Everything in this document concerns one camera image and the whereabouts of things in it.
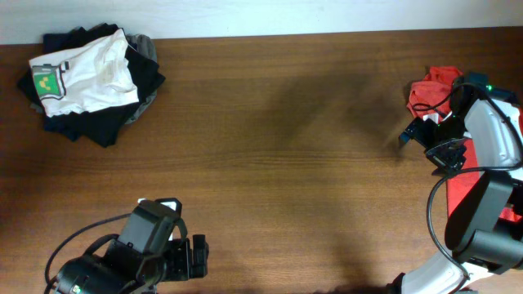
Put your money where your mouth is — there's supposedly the white printed t-shirt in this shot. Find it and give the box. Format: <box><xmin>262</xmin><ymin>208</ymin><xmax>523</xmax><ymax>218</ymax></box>
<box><xmin>29</xmin><ymin>29</ymin><xmax>139</xmax><ymax>118</ymax></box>

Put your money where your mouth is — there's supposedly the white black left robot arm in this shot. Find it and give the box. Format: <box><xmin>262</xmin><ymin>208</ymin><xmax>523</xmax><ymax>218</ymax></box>
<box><xmin>44</xmin><ymin>198</ymin><xmax>209</xmax><ymax>294</ymax></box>

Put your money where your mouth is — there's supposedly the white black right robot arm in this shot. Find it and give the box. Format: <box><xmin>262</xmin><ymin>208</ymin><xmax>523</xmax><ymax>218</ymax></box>
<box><xmin>386</xmin><ymin>72</ymin><xmax>522</xmax><ymax>293</ymax></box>

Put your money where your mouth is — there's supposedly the red lettered t-shirt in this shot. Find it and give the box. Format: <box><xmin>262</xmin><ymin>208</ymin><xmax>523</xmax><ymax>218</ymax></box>
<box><xmin>407</xmin><ymin>66</ymin><xmax>521</xmax><ymax>214</ymax></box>

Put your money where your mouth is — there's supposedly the black folded garment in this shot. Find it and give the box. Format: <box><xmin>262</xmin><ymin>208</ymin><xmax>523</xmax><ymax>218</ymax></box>
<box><xmin>17</xmin><ymin>43</ymin><xmax>162</xmax><ymax>147</ymax></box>

